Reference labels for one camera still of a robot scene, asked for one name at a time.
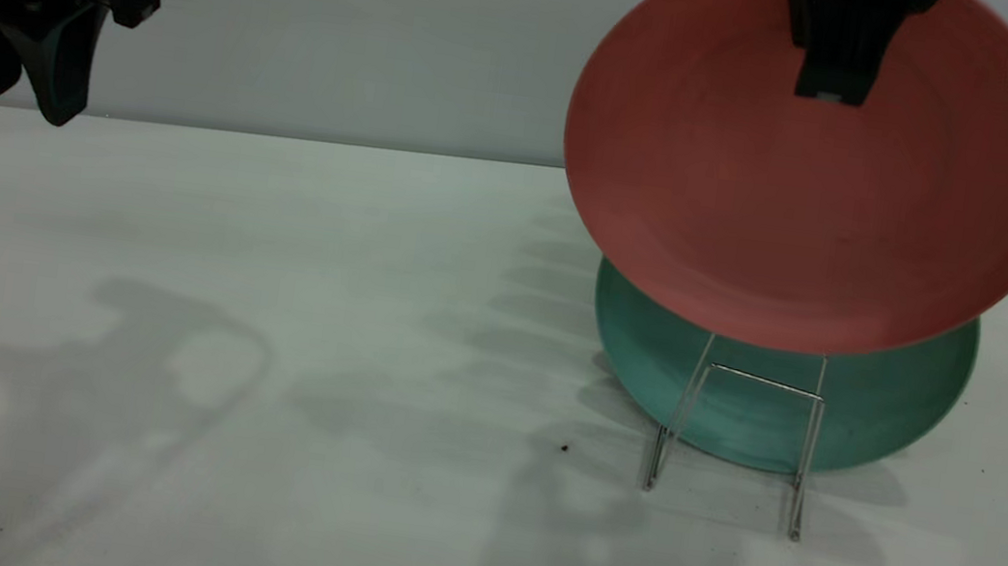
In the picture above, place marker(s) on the teal green plate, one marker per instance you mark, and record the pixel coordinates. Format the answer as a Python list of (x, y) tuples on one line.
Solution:
[(759, 414)]

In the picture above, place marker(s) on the pink round plate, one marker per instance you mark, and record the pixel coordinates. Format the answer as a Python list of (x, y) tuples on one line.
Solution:
[(805, 216)]

